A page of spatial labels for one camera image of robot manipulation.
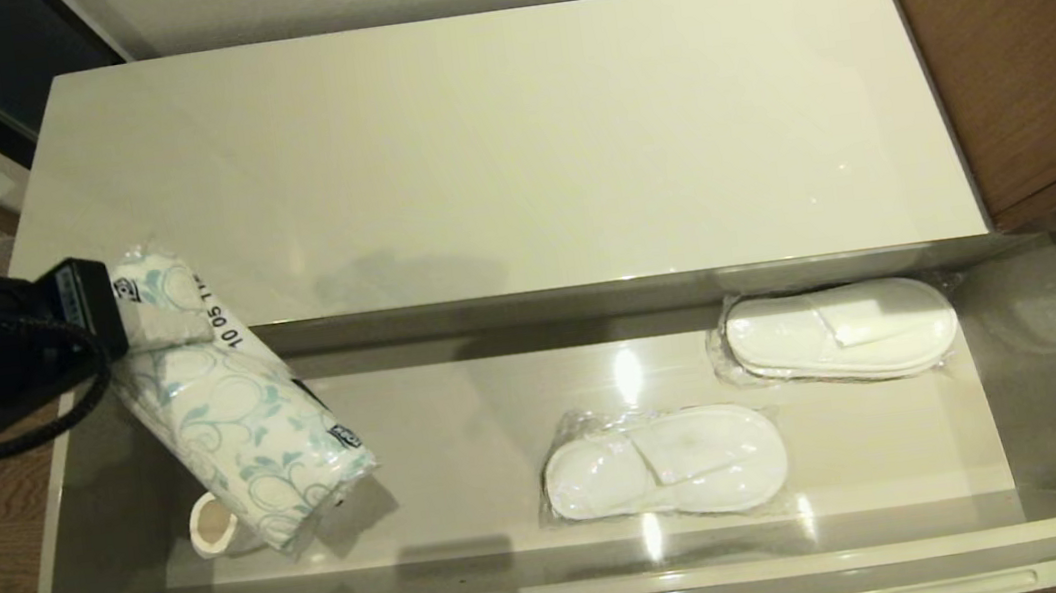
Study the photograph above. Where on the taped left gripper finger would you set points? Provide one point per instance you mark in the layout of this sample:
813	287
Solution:
169	325

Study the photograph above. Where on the blue patterned tissue pack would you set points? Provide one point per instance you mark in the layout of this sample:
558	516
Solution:
230	414

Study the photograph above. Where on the white slippers in plastic bag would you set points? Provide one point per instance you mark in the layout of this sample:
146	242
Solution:
845	333
660	467

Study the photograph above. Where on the white glossy cabinet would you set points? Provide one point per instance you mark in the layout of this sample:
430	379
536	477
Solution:
568	130

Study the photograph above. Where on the grey roll with beige core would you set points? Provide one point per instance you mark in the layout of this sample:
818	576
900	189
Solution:
212	527

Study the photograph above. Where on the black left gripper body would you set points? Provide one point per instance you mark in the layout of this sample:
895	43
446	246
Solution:
91	310

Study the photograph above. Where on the white glossy drawer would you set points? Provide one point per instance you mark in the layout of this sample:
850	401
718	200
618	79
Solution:
870	456

